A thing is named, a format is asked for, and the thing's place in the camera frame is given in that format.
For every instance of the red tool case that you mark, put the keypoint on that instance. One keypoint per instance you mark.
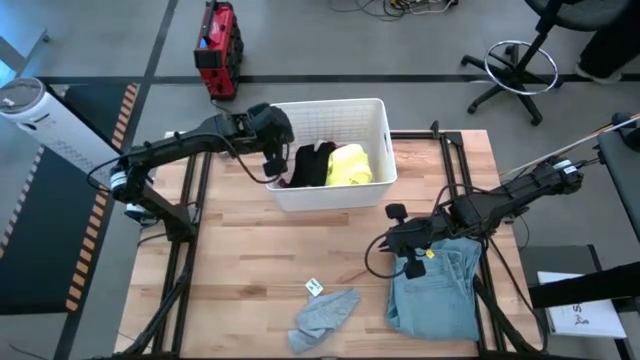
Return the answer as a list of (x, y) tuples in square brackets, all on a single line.
[(220, 55)]

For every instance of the black garment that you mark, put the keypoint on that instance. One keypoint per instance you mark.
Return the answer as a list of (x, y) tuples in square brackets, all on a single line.
[(310, 167)]

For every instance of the black hazard-striped floor mat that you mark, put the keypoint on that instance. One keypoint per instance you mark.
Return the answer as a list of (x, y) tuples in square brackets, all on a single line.
[(40, 240)]

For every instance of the black metal table frame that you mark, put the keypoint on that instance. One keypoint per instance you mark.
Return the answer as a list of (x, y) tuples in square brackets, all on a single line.
[(455, 155)]

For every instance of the black side bench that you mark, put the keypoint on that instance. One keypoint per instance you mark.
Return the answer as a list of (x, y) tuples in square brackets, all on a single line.
[(625, 175)]

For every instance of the long wooden rod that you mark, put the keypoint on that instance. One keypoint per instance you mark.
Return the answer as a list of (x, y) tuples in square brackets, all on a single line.
[(565, 147)]

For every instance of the small yellow tag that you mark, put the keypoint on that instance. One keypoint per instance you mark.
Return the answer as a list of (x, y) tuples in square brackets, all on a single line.
[(430, 254)]

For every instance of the black flat bar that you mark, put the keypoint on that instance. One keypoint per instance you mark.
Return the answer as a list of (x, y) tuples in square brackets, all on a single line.
[(590, 285)]

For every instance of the light blue jeans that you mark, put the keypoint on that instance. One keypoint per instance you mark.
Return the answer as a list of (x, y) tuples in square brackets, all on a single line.
[(440, 300)]

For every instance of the black stool with round back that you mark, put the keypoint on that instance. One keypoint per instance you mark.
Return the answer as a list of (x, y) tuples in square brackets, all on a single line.
[(580, 7)]

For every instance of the white tower air purifier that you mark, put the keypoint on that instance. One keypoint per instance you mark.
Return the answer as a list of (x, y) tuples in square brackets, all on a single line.
[(50, 125)]

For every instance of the person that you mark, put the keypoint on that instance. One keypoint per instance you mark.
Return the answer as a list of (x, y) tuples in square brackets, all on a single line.
[(610, 45)]

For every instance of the grey garment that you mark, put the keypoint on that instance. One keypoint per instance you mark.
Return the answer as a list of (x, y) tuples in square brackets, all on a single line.
[(320, 317)]

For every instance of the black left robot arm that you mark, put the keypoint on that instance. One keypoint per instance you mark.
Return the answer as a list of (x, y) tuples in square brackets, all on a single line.
[(170, 145)]

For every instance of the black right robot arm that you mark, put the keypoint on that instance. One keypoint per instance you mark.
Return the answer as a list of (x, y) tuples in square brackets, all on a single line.
[(525, 190)]

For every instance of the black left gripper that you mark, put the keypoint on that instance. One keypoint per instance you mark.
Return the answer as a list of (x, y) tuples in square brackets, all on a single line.
[(270, 130)]

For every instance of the white perforated laundry basket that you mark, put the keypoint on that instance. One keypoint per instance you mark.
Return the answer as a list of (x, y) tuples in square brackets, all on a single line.
[(330, 200)]

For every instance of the yellow garment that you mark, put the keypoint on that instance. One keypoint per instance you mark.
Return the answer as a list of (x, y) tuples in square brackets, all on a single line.
[(350, 167)]

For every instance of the white clothing tag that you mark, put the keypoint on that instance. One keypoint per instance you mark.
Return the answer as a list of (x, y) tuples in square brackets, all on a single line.
[(314, 286)]

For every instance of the white printed paper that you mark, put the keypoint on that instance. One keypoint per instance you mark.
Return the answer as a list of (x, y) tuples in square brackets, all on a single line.
[(585, 320)]

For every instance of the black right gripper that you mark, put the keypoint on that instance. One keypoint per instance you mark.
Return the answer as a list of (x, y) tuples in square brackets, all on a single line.
[(420, 232)]

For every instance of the maroon garment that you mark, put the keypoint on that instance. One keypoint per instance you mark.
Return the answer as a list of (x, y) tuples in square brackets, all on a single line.
[(284, 183)]

